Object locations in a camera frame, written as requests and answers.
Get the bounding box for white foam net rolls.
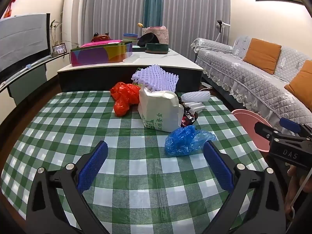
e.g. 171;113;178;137
186;102;206;114

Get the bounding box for large red plastic bag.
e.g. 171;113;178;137
110;82;141;117

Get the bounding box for colourful rectangular box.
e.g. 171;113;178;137
70;42;133;67

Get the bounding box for pink plastic bin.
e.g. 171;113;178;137
231;109;273;152

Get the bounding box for grey sheer curtain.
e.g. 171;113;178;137
82;0;231;59

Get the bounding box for person's right hand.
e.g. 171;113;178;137
285;165;312;215

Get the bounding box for photo frame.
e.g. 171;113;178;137
52;43;67;55

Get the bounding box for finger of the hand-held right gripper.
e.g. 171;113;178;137
255;121;284;141
279;117;312;140

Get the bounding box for orange cushion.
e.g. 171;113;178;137
243;38;282;75
284;60;312;104

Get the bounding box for pink lace basket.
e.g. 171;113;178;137
142;26;169;45

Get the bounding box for white bag with green print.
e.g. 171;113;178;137
138;86;184;133

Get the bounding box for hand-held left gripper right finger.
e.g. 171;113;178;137
203;141;285;234

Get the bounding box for lavender foam mesh sheet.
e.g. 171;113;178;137
132;65;179;93

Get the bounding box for television with grey cover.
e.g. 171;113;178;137
0;13;51;78

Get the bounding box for white floor air conditioner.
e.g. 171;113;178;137
62;0;86;48

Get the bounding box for teal curtain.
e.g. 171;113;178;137
144;0;166;28

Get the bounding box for bamboo plant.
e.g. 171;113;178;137
50;19;64;48

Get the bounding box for pink plastic lid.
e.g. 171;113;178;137
80;40;122;48

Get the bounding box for green round tin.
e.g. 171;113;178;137
145;43;169;54

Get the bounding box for red brown teapot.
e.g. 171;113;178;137
91;32;111;42

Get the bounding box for black red snack bag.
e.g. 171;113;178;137
180;102;198;127

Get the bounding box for white top coffee table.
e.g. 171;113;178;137
57;47;204;93

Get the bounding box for white foam net sheet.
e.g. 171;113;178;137
181;90;210;103

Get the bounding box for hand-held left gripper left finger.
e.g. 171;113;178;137
27;141;110;234

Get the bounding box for green checked tablecloth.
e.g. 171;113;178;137
0;90;269;234

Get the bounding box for black hat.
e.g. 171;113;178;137
137;34;160;47

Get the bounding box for television stand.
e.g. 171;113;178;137
0;51;71;105

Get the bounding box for blue plastic bag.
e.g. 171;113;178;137
165;125;217;157

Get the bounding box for white floor stand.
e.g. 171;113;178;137
216;20;231;42

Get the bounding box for sofa with grey quilted cover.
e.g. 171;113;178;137
191;35;312;137

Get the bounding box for white cable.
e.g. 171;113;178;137
289;173;312;215

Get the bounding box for stack of coloured bowls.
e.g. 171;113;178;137
122;33;139;45

